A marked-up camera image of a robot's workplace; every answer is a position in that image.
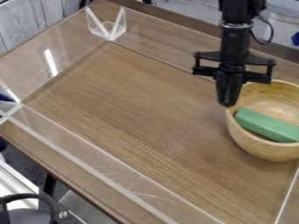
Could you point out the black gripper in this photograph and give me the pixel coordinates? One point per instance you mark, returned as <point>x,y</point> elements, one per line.
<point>233,57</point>

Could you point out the brown wooden bowl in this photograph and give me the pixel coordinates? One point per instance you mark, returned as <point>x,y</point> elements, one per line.
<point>274,100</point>

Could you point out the green rectangular block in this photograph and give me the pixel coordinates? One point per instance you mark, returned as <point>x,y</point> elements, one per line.
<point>267,126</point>

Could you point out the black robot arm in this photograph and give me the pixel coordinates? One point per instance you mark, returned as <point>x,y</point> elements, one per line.
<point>241,12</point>

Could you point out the white cylindrical container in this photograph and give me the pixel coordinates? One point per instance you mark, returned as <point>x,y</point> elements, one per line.
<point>286,25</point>

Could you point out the black table leg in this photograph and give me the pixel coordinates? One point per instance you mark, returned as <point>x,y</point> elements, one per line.
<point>50,184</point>

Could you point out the clear acrylic corner bracket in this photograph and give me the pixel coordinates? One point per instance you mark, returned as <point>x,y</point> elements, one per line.
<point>107,30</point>

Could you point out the clear acrylic front wall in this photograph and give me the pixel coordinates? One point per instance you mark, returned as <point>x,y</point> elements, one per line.
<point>116,188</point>

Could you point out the grey metal base plate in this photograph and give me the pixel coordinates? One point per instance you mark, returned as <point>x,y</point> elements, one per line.
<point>72,210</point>

